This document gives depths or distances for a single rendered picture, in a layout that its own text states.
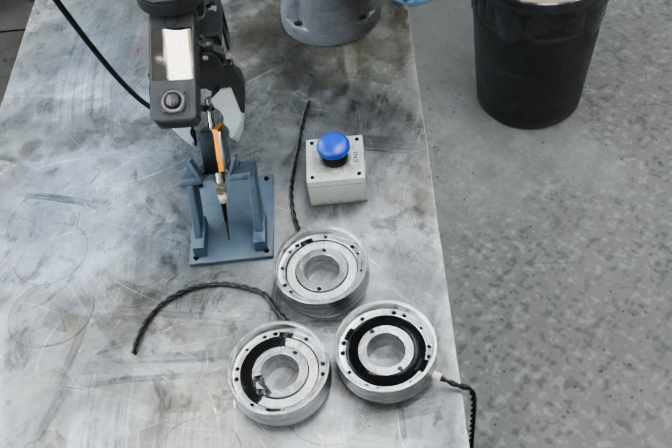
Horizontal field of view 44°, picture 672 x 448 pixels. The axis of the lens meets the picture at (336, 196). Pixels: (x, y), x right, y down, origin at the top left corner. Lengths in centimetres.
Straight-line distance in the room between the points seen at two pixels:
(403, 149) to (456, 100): 121
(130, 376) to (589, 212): 135
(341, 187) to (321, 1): 31
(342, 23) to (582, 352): 94
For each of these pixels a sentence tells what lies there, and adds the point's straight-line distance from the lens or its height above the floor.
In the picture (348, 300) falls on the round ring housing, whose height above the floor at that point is 83.
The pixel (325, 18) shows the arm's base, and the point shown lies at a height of 85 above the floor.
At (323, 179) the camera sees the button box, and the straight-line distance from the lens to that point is 98.
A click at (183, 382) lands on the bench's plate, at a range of 92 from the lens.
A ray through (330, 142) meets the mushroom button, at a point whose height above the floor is 87.
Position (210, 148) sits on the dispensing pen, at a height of 93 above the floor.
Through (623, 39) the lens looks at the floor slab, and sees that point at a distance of 249.
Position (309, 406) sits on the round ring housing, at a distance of 84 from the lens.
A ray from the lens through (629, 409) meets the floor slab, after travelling 179.
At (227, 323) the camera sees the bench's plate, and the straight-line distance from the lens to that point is 94.
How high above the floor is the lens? 159
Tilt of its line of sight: 50 degrees down
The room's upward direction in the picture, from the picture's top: 9 degrees counter-clockwise
